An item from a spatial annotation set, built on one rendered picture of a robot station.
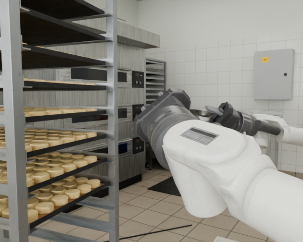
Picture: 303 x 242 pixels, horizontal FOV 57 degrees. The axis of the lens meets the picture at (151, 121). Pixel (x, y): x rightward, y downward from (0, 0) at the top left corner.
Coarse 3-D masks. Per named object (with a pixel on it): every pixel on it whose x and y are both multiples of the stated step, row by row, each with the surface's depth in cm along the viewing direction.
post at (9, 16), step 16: (0, 0) 62; (16, 0) 63; (0, 16) 62; (16, 16) 63; (0, 32) 63; (16, 32) 63; (16, 48) 63; (16, 64) 63; (16, 80) 64; (16, 96) 64; (16, 112) 64; (16, 128) 64; (16, 144) 64; (16, 160) 64; (16, 176) 64; (16, 192) 65; (16, 208) 65; (16, 224) 66; (16, 240) 66
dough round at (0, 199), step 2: (0, 196) 88; (2, 196) 88; (4, 196) 88; (6, 196) 88; (0, 198) 86; (2, 198) 86; (4, 198) 86; (6, 198) 87; (0, 200) 85; (2, 200) 86; (4, 200) 86; (6, 200) 86; (0, 202) 86; (2, 202) 86; (4, 202) 86; (6, 202) 86
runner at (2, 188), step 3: (0, 183) 71; (3, 183) 70; (0, 186) 71; (3, 186) 70; (6, 186) 70; (0, 189) 71; (3, 189) 70; (6, 189) 70; (27, 189) 68; (0, 192) 71; (3, 192) 71; (6, 192) 70; (27, 192) 68; (6, 195) 70; (27, 195) 68; (30, 195) 70; (33, 195) 70; (36, 195) 70; (27, 198) 68
